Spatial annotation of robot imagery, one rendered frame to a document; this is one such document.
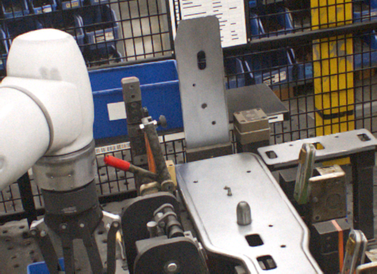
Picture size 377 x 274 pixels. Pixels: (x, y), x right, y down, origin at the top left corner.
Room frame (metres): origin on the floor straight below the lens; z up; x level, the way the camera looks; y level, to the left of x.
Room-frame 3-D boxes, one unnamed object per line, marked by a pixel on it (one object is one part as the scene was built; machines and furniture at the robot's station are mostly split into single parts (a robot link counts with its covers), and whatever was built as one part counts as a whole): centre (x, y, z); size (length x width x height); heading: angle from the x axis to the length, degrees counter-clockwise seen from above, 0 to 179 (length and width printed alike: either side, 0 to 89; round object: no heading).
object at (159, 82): (2.09, 0.16, 1.10); 0.30 x 0.17 x 0.13; 94
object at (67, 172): (1.05, 0.17, 1.43); 0.09 x 0.09 x 0.06
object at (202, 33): (1.95, -0.04, 1.17); 0.12 x 0.01 x 0.34; 99
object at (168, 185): (1.64, 0.06, 1.06); 0.03 x 0.01 x 0.03; 99
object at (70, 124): (1.04, 0.18, 1.54); 0.13 x 0.11 x 0.16; 151
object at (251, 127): (1.98, -0.16, 0.88); 0.08 x 0.08 x 0.36; 9
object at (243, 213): (1.56, -0.10, 1.02); 0.03 x 0.03 x 0.07
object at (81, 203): (1.05, 0.17, 1.36); 0.08 x 0.07 x 0.09; 88
